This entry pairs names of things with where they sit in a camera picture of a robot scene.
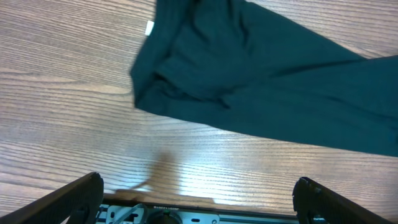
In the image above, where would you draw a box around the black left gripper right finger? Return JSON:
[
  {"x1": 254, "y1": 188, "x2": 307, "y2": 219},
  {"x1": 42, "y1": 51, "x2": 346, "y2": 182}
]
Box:
[{"x1": 292, "y1": 177, "x2": 392, "y2": 224}]

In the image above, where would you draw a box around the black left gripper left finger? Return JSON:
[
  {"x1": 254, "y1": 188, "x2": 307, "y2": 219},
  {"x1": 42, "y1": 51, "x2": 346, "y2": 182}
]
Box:
[{"x1": 1, "y1": 172, "x2": 104, "y2": 224}]

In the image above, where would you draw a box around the black t-shirt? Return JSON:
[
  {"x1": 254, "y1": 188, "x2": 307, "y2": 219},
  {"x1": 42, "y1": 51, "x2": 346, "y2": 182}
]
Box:
[{"x1": 131, "y1": 0, "x2": 397, "y2": 156}]

